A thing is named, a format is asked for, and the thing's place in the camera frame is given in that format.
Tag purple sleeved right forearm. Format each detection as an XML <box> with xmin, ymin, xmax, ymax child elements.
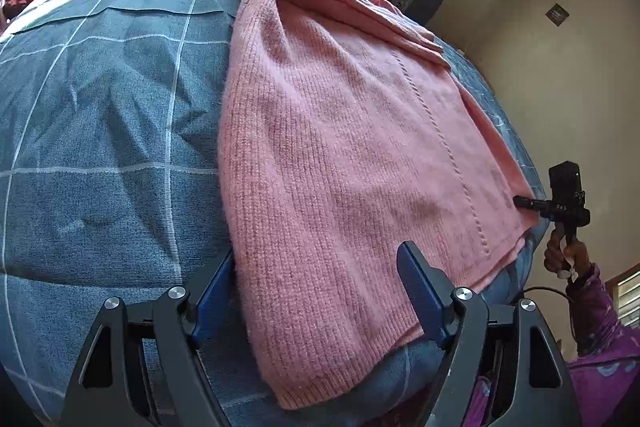
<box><xmin>566</xmin><ymin>263</ymin><xmax>639</xmax><ymax>362</ymax></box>

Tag black cable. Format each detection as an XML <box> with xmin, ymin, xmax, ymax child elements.
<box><xmin>519</xmin><ymin>286</ymin><xmax>582</xmax><ymax>348</ymax></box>

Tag pink knit sweater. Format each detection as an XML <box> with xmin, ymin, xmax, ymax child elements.
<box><xmin>218</xmin><ymin>0</ymin><xmax>538</xmax><ymax>410</ymax></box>

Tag person's right hand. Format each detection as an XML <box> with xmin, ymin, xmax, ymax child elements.
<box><xmin>544</xmin><ymin>232</ymin><xmax>592</xmax><ymax>277</ymax></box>

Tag blue plaid bed quilt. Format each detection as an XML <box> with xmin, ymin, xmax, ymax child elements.
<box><xmin>0</xmin><ymin>0</ymin><xmax>551</xmax><ymax>427</ymax></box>

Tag black wall plaque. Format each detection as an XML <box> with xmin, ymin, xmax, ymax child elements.
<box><xmin>546</xmin><ymin>3</ymin><xmax>570</xmax><ymax>27</ymax></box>

